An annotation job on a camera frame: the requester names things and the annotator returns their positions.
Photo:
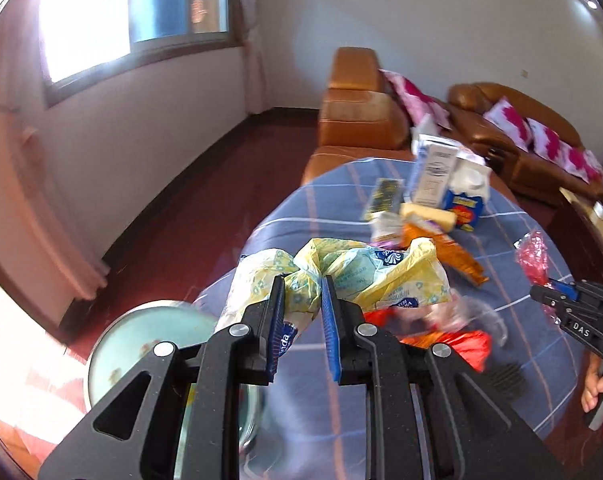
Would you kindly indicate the clear plastic wrap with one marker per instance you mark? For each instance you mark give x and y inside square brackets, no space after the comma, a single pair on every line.
[474,312]

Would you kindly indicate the person's right hand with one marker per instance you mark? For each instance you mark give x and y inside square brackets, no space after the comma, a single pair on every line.
[592,385]

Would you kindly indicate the yellow block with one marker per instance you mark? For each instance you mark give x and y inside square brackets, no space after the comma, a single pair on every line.
[429,216]

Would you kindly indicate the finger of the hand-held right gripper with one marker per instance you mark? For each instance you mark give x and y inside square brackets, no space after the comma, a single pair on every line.
[561,287]
[544,296]

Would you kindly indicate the orange leather armchair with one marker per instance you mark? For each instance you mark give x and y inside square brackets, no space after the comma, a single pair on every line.
[356,110]

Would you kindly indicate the wooden side table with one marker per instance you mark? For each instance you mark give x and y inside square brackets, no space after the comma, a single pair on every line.
[589,240]

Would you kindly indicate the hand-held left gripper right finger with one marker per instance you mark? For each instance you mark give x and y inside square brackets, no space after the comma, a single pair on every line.
[330,330]

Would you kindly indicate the red wrapper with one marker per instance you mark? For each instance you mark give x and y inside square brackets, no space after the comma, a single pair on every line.
[464,346]

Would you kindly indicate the pink plastic bag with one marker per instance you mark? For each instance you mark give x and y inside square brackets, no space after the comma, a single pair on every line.
[531,257]

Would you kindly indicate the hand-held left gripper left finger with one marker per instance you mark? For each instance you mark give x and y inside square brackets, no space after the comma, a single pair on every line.
[276,320]

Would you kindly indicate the light green trash bin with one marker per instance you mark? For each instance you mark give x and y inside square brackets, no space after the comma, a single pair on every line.
[131,330]

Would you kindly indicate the white packet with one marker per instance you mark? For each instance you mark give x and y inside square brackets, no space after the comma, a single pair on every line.
[385,227]

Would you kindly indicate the orange snack wrapper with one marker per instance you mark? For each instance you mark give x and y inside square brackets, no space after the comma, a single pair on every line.
[456,255]

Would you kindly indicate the blue plaid tablecloth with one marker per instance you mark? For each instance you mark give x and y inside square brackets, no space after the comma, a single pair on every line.
[331,200]

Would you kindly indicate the yellow plastic bag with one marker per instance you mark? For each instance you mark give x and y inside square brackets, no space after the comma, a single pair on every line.
[381,270]

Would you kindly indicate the blue yellow carton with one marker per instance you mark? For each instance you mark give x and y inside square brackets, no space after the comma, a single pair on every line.
[464,210]

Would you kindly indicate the white blue milk carton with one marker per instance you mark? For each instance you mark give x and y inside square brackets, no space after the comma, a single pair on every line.
[434,175]

